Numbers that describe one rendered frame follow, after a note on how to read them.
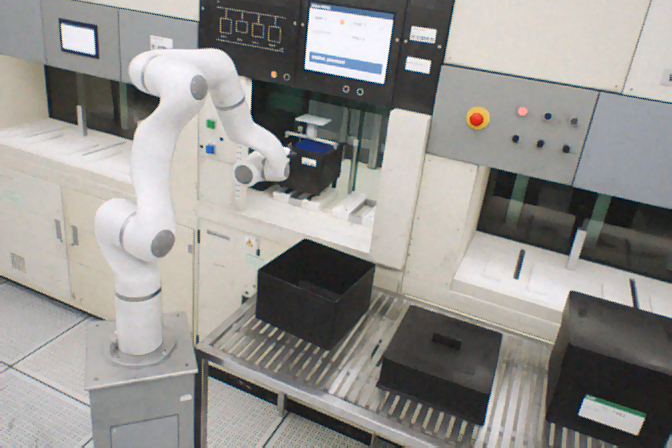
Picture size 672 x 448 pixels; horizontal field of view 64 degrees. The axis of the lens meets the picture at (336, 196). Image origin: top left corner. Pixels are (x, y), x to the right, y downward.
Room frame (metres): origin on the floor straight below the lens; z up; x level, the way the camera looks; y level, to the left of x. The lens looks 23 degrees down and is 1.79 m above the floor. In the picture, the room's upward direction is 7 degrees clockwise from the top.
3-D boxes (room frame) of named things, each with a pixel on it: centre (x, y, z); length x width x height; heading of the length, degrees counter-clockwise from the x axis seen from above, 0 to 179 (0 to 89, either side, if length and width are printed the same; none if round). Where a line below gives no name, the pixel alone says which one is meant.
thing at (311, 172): (2.14, 0.13, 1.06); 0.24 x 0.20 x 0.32; 69
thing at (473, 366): (1.25, -0.35, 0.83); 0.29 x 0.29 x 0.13; 70
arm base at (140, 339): (1.22, 0.50, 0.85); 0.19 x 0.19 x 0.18
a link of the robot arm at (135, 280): (1.23, 0.52, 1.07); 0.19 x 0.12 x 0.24; 58
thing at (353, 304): (1.47, 0.03, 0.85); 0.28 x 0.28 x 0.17; 63
